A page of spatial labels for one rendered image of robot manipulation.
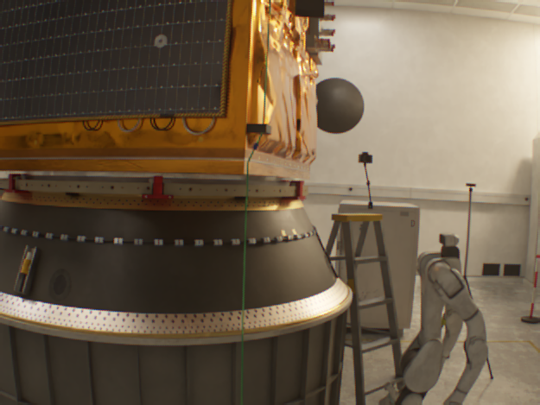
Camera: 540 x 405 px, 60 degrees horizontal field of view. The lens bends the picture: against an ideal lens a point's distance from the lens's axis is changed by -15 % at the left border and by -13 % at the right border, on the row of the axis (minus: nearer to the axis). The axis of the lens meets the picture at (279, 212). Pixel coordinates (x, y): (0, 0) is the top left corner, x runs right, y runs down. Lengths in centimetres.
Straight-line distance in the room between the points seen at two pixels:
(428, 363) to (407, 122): 816
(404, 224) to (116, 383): 451
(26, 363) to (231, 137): 124
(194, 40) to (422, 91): 854
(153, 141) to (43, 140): 50
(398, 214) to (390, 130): 421
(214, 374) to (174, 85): 108
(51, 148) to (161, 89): 54
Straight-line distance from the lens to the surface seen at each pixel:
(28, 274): 216
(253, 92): 185
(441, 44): 1048
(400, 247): 603
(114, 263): 205
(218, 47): 183
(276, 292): 221
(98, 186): 213
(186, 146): 185
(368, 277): 606
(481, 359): 206
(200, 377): 205
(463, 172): 1017
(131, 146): 194
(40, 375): 219
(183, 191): 211
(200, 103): 181
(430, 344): 217
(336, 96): 1010
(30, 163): 219
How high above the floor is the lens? 174
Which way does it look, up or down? 3 degrees down
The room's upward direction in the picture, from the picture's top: 2 degrees clockwise
